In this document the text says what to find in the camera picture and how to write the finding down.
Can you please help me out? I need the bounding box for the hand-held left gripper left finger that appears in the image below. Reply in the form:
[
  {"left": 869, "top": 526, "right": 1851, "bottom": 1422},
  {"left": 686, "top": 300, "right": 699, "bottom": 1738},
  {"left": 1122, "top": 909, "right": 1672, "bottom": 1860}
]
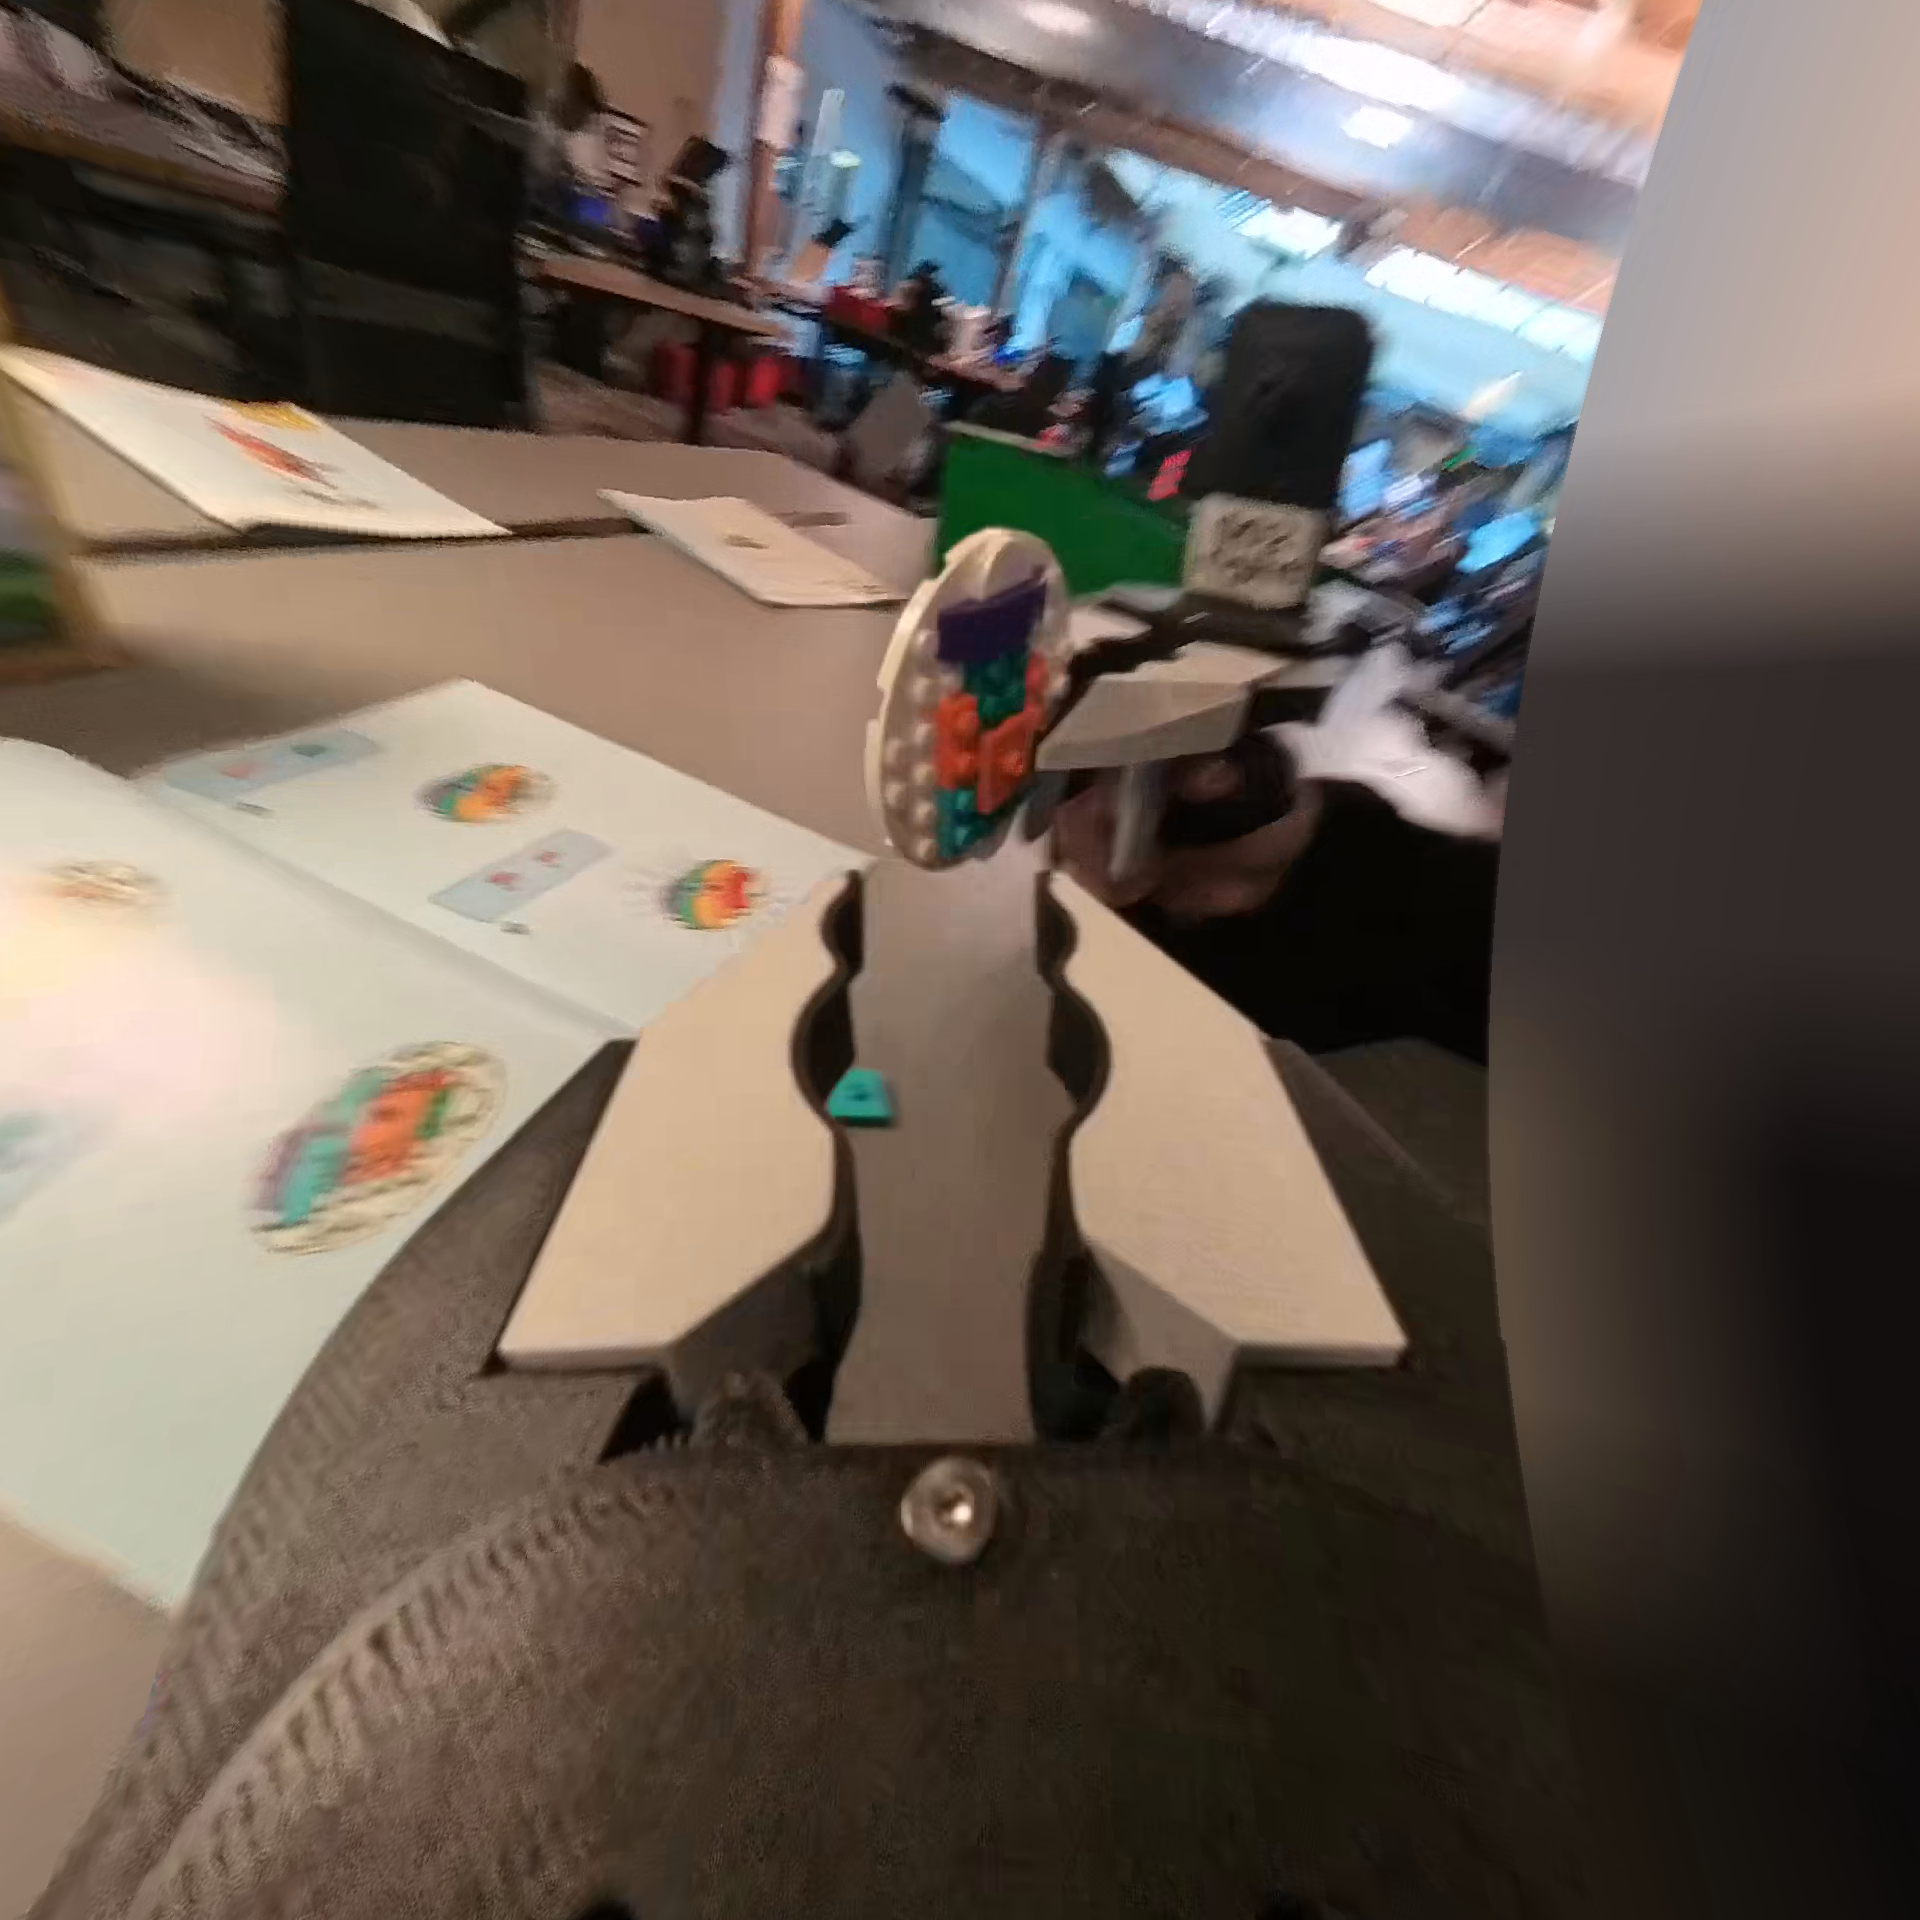
[{"left": 495, "top": 872, "right": 869, "bottom": 1394}]

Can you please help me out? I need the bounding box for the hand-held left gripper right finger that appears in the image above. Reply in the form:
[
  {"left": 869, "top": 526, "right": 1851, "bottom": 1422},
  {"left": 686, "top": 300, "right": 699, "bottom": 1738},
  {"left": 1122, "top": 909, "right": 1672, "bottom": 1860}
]
[{"left": 1042, "top": 872, "right": 1412, "bottom": 1420}]

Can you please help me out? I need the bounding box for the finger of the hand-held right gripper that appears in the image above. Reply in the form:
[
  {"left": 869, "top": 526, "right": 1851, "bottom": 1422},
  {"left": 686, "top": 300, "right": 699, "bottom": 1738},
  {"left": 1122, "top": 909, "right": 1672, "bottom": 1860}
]
[
  {"left": 1062, "top": 592, "right": 1202, "bottom": 677},
  {"left": 1031, "top": 660, "right": 1334, "bottom": 781}
]

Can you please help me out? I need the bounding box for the round white lego plate assembly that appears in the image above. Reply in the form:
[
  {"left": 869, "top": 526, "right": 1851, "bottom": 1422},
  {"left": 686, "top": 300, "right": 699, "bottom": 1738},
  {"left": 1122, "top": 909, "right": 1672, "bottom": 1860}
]
[{"left": 866, "top": 526, "right": 1070, "bottom": 874}]

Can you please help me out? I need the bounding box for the person's right forearm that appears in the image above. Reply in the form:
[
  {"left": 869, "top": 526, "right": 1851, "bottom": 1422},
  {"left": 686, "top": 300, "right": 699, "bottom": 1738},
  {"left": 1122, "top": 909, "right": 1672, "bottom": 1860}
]
[{"left": 1111, "top": 780, "right": 1509, "bottom": 1059}]

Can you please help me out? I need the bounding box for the person's right hand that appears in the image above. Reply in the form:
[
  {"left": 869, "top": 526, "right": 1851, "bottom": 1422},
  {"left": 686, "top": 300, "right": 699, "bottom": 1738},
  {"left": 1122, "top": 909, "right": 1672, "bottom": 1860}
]
[{"left": 1055, "top": 739, "right": 1325, "bottom": 923}]

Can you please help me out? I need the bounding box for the green plastic bin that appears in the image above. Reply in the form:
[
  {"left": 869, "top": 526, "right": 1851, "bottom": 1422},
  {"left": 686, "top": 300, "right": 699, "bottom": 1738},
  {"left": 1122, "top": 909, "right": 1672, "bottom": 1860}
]
[{"left": 936, "top": 424, "right": 1202, "bottom": 602}]

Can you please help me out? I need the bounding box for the small folded white booklet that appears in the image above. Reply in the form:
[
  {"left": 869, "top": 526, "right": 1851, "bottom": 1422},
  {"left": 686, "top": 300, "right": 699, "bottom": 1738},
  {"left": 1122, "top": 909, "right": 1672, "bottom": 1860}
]
[{"left": 599, "top": 486, "right": 909, "bottom": 609}]

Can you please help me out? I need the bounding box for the open light blue instruction booklet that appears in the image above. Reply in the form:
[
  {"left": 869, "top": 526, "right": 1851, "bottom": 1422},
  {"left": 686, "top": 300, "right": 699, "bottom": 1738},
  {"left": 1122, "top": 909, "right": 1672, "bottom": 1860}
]
[{"left": 0, "top": 680, "right": 876, "bottom": 1614}]

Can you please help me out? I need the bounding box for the black cabinet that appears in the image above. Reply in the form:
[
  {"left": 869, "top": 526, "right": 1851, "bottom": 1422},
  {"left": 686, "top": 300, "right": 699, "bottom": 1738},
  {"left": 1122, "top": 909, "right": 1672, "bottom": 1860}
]
[{"left": 286, "top": 0, "right": 535, "bottom": 429}]

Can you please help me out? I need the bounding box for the closed booklet with red picture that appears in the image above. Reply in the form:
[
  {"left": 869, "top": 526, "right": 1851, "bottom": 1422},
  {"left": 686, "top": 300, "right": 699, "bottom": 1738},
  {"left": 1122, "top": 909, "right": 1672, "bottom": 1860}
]
[{"left": 0, "top": 347, "right": 511, "bottom": 542}]

